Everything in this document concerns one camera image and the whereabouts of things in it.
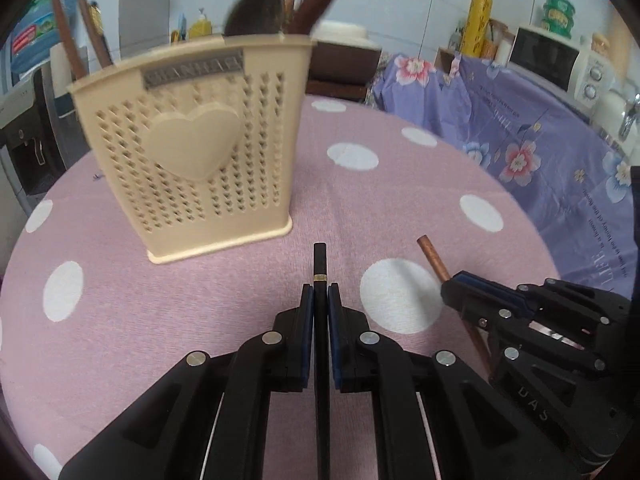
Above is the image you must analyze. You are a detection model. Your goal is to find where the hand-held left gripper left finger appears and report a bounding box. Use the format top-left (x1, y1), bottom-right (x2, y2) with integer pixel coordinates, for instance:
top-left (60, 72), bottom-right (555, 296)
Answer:
top-left (60, 284), bottom-right (315, 480)

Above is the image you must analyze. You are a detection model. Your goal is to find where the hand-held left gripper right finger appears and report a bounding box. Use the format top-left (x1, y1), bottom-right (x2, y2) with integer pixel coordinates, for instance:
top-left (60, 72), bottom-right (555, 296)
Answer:
top-left (329, 284), bottom-right (586, 480)

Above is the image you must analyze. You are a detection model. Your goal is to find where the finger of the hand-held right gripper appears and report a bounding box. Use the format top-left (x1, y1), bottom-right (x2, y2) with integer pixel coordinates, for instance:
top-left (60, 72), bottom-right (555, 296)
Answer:
top-left (441, 271), bottom-right (633, 341)
top-left (462, 310), bottom-right (632, 441)

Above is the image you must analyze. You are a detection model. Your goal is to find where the black chopstick with gold ring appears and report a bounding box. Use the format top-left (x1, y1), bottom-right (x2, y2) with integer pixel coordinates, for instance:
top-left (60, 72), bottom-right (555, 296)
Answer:
top-left (312, 242), bottom-right (332, 480)

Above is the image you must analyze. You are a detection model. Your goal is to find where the beige perforated utensil holder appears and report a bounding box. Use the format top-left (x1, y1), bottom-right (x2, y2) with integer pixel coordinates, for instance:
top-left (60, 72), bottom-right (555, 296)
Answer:
top-left (67, 34), bottom-right (317, 266)

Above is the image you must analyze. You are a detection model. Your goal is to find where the pink polka dot tablecloth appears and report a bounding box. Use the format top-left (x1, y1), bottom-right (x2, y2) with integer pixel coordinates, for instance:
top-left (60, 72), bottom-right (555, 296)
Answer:
top-left (0, 92), bottom-right (566, 480)

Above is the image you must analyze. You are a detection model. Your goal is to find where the purple floral cloth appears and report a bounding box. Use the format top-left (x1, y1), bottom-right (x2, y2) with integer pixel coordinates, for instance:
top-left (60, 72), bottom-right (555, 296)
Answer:
top-left (367, 52), bottom-right (640, 301)

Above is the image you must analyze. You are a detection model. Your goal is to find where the white microwave oven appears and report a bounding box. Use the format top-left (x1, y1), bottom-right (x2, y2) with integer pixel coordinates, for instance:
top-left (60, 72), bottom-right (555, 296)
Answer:
top-left (507, 25), bottom-right (608, 106)

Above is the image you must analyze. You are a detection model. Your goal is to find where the yellow roll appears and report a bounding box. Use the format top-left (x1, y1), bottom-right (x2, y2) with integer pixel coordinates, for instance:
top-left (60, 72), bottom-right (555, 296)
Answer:
top-left (460, 0), bottom-right (493, 58)

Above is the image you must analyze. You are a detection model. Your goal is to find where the dark wooden side table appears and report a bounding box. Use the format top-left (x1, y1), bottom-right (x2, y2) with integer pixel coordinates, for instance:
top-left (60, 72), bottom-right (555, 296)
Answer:
top-left (305, 37), bottom-right (383, 103)

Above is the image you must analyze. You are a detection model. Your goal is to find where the green container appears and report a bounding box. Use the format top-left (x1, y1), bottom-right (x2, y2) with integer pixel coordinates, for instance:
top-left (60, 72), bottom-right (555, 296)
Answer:
top-left (542, 0), bottom-right (577, 38)

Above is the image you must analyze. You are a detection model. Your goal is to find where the yellow soap bottle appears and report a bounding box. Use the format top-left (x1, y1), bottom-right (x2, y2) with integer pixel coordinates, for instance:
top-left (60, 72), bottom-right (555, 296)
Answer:
top-left (187, 7), bottom-right (213, 39)

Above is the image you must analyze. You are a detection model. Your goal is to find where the water dispenser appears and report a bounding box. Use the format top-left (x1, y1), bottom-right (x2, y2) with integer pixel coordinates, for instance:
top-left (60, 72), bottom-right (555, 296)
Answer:
top-left (0, 67), bottom-right (68, 201)

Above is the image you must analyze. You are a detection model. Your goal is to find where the blue labelled package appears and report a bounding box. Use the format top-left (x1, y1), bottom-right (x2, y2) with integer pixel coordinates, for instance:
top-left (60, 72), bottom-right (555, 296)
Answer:
top-left (10, 0), bottom-right (81, 81)

